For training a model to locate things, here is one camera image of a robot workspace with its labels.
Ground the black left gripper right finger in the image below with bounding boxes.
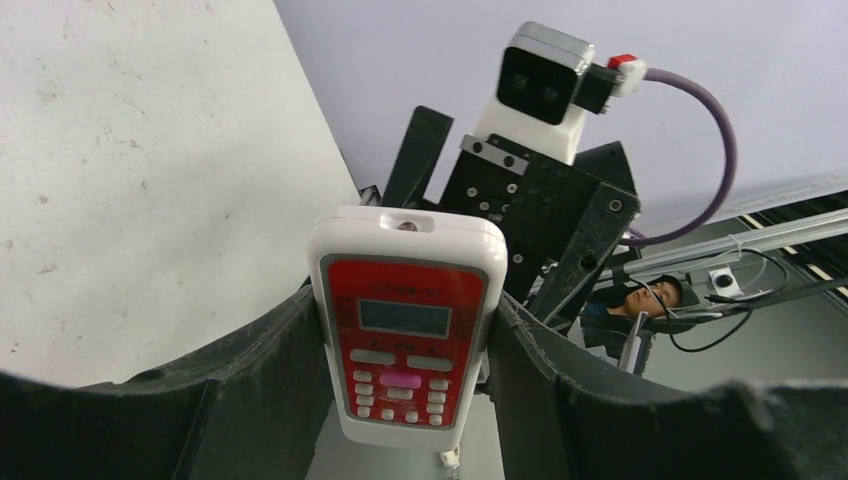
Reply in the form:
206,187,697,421
488,297,847,479

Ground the overhead aluminium frame bar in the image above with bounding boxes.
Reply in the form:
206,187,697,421
597,208,847,285

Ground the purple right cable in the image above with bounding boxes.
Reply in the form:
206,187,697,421
619,67,739,249

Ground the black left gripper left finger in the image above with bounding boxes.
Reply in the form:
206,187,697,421
1,287,333,479

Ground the person with black cap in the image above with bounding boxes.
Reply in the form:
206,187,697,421
579,275,700,360

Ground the white remote control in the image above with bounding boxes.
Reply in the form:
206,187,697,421
306,206,508,452

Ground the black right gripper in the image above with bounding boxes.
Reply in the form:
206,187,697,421
381,105,640,328

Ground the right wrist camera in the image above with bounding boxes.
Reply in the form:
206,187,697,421
474,21,648,165

